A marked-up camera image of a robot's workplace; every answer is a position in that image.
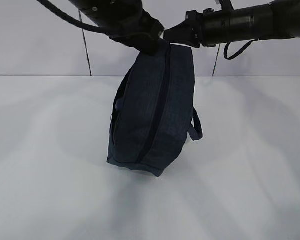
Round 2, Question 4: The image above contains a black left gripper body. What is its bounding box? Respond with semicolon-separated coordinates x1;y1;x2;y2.
108;9;165;55

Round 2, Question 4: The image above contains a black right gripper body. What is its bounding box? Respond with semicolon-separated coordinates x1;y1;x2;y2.
185;0;234;49

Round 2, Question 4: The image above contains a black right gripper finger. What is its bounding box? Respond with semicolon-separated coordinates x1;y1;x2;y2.
163;21;199;48

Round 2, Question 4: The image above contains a dark navy fabric lunch bag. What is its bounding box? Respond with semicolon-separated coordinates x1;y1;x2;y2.
107;40;203;177

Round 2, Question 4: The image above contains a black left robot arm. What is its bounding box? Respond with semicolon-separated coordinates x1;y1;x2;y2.
71;0;165;56

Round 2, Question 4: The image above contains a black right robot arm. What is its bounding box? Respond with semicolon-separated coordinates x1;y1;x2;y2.
163;0;300;49

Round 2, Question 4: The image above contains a dark blue cable loop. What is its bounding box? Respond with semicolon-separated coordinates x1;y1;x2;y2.
223;38;260;61

